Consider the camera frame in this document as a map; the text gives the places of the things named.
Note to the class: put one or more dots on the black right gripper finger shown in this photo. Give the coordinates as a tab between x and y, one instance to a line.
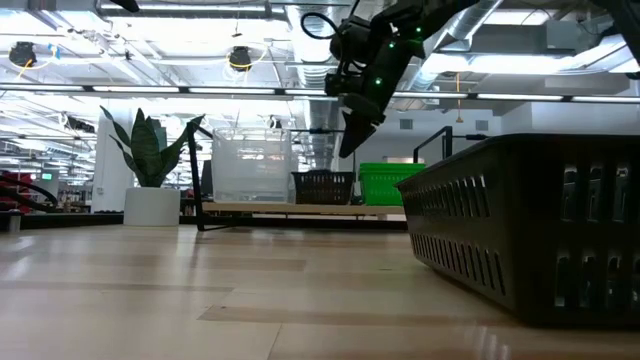
356	135
365	109

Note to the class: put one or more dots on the green plastic slotted basket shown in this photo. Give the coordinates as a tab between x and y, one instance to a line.
392	168
392	192

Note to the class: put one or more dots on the black plastic slotted basket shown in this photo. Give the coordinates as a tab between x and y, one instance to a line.
322	187
530	230

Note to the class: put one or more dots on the clear plastic container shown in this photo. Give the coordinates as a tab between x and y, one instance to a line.
250	131
250	185
250	150

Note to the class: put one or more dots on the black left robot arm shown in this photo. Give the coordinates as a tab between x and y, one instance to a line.
125	4

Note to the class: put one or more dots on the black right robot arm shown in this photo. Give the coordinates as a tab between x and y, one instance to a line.
435	15

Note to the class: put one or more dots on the wooden shelf board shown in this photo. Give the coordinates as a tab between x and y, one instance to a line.
300	208

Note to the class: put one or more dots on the long ceiling light strip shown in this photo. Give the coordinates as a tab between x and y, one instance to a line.
232	90
430	95
605	99
520	96
135	89
40	88

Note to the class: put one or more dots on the green artificial plant leaves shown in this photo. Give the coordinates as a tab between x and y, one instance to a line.
147	150

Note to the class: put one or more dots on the white round plant pot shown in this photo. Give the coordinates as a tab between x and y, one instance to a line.
151	207

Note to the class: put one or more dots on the white room pillar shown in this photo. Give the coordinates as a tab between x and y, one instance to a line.
107	170

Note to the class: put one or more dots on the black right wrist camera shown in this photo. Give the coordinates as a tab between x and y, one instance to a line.
350	40

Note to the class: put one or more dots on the silver ventilation duct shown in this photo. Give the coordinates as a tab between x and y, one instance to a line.
317	55

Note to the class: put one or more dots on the black metal shelf frame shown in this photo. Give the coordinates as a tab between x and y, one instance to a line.
194	175

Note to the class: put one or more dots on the black table frame rails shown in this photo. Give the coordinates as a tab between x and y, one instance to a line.
75	220

